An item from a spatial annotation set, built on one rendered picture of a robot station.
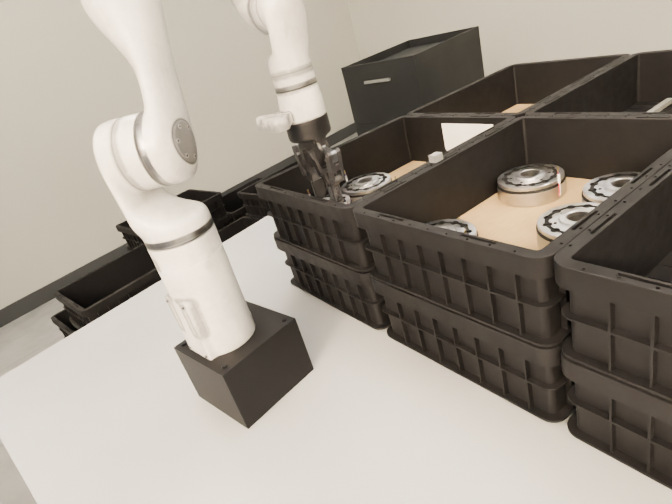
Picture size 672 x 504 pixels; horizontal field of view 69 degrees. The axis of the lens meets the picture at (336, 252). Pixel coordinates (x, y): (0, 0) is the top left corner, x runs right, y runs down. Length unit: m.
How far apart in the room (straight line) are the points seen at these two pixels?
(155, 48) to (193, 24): 3.50
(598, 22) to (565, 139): 3.31
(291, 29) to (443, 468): 0.63
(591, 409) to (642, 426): 0.05
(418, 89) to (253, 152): 2.22
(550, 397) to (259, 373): 0.37
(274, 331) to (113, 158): 0.31
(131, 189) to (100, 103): 3.11
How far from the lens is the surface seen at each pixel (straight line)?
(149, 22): 0.65
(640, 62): 1.26
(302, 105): 0.81
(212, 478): 0.70
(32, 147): 3.60
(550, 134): 0.90
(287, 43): 0.80
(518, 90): 1.42
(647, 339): 0.49
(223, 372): 0.68
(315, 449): 0.67
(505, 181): 0.85
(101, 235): 3.74
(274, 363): 0.72
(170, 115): 0.61
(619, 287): 0.45
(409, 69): 2.38
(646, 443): 0.58
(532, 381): 0.60
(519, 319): 0.55
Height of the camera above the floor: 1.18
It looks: 26 degrees down
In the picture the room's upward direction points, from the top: 17 degrees counter-clockwise
